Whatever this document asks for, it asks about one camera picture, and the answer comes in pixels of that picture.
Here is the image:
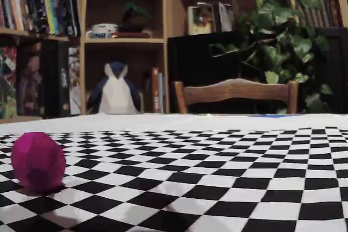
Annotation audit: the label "white picture card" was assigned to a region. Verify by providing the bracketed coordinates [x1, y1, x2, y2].
[217, 2, 234, 33]

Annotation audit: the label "cream picture card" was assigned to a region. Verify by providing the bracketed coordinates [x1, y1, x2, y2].
[187, 5, 215, 36]

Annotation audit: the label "green leafy houseplant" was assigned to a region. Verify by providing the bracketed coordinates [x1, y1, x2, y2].
[209, 0, 335, 115]

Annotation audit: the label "white game box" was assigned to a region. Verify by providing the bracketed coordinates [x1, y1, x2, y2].
[68, 47, 82, 115]

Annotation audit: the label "colourful game boxes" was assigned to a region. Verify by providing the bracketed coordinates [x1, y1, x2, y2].
[0, 44, 42, 120]

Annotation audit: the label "black white checkered sheet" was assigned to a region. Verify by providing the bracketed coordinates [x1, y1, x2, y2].
[0, 112, 348, 232]

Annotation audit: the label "pink faceted ball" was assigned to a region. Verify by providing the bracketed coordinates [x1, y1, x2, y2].
[11, 131, 67, 193]

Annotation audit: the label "black sideboard cabinet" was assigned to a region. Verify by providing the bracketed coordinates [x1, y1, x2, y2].
[166, 27, 348, 115]

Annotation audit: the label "white mug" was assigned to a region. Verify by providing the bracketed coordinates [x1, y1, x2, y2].
[86, 23, 119, 39]

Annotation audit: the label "wooden chair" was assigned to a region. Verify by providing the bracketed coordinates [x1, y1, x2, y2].
[173, 78, 299, 115]

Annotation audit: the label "colourful book row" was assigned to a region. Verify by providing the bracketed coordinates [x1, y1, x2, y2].
[0, 0, 82, 37]

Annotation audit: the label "small bonsai model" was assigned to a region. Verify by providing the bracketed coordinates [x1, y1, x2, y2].
[116, 2, 153, 39]

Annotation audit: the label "orange red books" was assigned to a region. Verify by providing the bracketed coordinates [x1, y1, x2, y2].
[151, 66, 167, 114]

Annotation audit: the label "blue white penguin figure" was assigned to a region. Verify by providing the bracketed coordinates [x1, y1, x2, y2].
[86, 61, 145, 115]

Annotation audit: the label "brown book row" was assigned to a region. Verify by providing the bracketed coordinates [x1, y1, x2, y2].
[295, 0, 342, 28]

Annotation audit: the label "blue tape strip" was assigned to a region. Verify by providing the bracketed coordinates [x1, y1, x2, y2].
[248, 113, 288, 118]

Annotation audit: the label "black game box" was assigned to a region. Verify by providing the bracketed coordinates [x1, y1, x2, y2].
[40, 40, 71, 118]

